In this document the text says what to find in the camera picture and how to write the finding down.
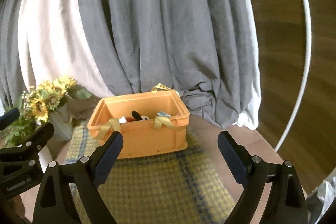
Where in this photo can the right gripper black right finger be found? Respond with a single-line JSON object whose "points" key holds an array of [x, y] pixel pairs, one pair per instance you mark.
{"points": [[286, 202]]}

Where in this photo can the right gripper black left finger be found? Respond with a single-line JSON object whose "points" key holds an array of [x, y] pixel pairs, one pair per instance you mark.
{"points": [[55, 203]]}

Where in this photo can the colourful printed fabric pouch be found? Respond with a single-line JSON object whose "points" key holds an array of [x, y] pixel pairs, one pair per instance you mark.
{"points": [[163, 114]]}

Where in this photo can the white soft cloth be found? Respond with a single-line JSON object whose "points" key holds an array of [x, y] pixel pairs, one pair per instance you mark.
{"points": [[122, 120]]}

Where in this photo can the grey-green ribbed vase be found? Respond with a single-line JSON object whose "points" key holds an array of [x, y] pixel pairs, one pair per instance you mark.
{"points": [[62, 121]]}

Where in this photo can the sunflower bouquet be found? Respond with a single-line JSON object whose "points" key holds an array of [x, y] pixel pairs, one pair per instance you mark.
{"points": [[36, 105]]}

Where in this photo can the yellow blue checked mat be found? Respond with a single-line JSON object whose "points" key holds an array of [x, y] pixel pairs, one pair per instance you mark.
{"points": [[178, 187]]}

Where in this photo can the orange plastic crate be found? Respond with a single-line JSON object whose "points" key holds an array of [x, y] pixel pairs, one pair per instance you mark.
{"points": [[156, 136]]}

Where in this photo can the white sheer curtain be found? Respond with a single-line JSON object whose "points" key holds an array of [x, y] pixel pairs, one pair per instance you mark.
{"points": [[52, 35]]}

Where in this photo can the white hoop tube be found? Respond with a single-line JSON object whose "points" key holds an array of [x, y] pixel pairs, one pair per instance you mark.
{"points": [[306, 59]]}

